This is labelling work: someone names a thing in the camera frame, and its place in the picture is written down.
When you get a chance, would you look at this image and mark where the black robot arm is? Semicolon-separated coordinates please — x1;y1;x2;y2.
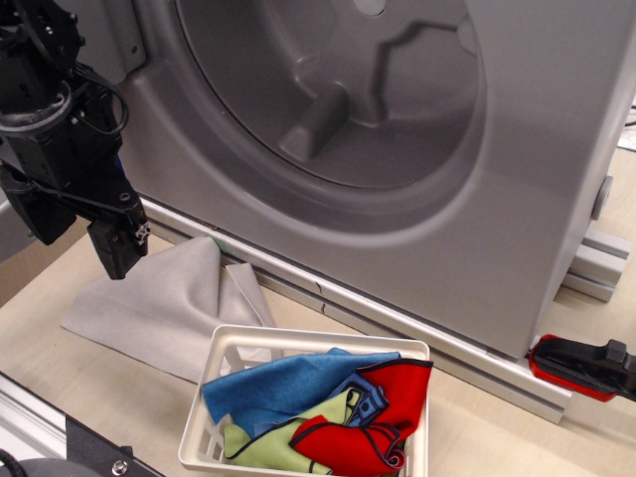
1;1;150;280

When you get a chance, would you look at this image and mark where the blue cloth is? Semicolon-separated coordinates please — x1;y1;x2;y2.
202;348;399;437

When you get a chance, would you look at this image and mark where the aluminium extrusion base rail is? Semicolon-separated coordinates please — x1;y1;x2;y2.
142;199;572;423

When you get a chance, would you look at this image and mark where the red cloth with dark trim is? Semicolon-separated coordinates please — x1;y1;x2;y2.
289;358;432;476

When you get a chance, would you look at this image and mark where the red and black clamp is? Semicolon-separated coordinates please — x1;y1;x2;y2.
529;335;635;402

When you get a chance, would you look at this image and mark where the black braided cable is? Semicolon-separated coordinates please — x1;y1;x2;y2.
0;449;24;477

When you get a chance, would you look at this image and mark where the grey felt cloth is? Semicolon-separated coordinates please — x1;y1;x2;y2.
62;237;275;383

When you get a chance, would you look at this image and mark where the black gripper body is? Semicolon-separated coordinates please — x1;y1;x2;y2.
1;81;148;228

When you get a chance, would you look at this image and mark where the aluminium frame rail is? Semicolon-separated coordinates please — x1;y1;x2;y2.
1;374;67;460

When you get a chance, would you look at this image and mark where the grey washing machine door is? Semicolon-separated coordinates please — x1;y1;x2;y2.
0;198;37;263

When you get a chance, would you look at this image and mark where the grey toy washing machine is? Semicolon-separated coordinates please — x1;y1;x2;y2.
104;1;635;357

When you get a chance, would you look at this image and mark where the light green cloth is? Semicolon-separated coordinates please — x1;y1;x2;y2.
224;388;362;475

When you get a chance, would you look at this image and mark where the black metal mounting plate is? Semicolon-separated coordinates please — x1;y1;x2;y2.
66;415;161;477

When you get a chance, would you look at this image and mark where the aluminium extrusion side block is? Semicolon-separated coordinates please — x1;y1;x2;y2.
561;229;634;303

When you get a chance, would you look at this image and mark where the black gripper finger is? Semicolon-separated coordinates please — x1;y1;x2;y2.
87;219;150;280
1;166;77;245

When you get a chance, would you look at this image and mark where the white plastic laundry basket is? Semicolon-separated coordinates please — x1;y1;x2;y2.
179;325;431;476

